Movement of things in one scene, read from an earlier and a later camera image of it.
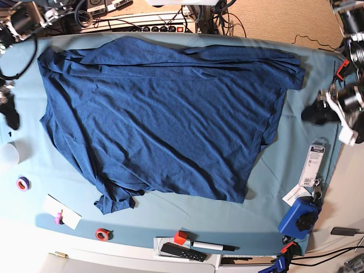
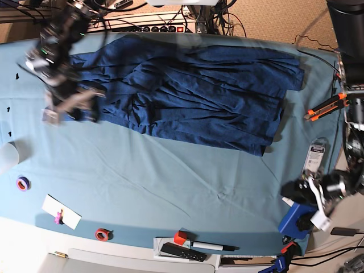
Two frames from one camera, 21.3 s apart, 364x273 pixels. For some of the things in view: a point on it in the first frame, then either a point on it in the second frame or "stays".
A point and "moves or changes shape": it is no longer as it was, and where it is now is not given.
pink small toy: [59, 219] stays
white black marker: [218, 247] stays
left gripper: [7, 104] → [65, 96]
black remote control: [176, 249] stays
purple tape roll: [23, 183] stays
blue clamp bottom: [280, 266] stays
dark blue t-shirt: [138, 115] moves or changes shape
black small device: [343, 231] stays
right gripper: [348, 99] → [333, 187]
